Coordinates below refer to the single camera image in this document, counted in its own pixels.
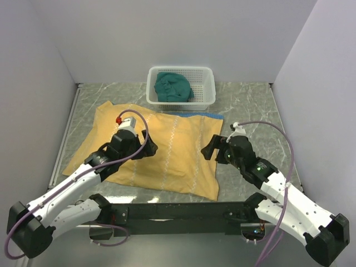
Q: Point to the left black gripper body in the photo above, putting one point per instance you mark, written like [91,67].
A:
[135,146]

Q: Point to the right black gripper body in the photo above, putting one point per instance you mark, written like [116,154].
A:
[229,158]

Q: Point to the blue yellow Pikachu pillowcase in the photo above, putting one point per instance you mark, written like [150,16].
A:
[178,164]

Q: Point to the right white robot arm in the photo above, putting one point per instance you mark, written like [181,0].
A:
[323,234]

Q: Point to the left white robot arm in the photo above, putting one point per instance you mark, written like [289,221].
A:
[33,227]

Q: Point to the white plastic basket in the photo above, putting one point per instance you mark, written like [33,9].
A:
[202,83]

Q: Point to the green cloth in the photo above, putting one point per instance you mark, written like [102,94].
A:
[173,87]

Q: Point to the black base bar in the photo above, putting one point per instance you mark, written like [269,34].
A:
[180,218]

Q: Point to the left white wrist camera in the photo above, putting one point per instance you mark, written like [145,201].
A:
[127,124]

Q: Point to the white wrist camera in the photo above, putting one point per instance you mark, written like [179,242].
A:
[127,124]
[237,130]

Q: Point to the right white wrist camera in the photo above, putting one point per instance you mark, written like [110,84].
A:
[237,130]

